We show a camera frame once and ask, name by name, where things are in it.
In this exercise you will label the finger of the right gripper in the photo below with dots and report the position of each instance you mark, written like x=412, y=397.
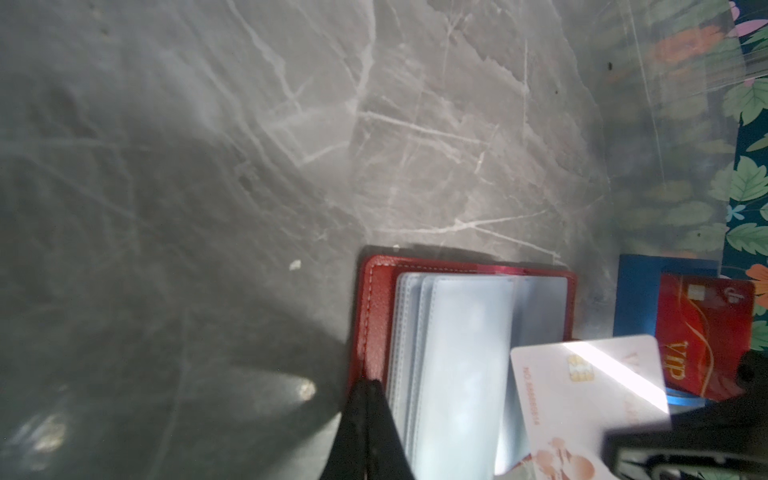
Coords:
x=725, y=440

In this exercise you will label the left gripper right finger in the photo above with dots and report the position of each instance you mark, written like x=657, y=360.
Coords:
x=385, y=456

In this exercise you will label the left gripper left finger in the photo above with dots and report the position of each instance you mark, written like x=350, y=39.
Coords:
x=347, y=457

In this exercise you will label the red leather card holder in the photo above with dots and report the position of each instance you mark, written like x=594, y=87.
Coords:
x=438, y=336

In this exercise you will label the white pink VIP card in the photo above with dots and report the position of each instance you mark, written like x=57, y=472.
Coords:
x=574, y=394

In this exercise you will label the blue card tray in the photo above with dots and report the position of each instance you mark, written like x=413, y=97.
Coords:
x=638, y=289

